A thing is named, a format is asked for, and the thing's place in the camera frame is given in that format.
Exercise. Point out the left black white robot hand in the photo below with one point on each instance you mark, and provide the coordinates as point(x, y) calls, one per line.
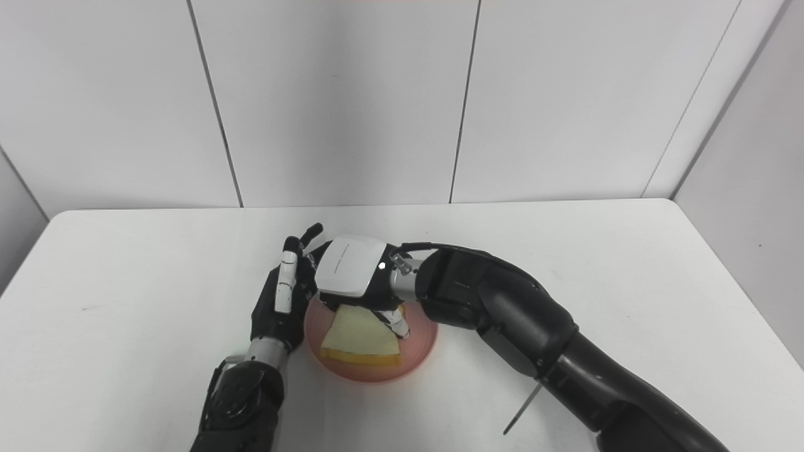
point(276, 320)

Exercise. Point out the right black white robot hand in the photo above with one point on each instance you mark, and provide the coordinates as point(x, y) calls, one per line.
point(352, 267)

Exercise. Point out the slice of white bread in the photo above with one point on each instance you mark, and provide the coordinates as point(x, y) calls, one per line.
point(358, 339)

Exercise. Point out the pink round plate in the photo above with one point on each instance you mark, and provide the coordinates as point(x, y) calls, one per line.
point(418, 339)

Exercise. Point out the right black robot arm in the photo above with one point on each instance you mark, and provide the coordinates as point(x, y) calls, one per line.
point(515, 314)

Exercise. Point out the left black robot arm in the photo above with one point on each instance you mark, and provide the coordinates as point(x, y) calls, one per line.
point(242, 398)

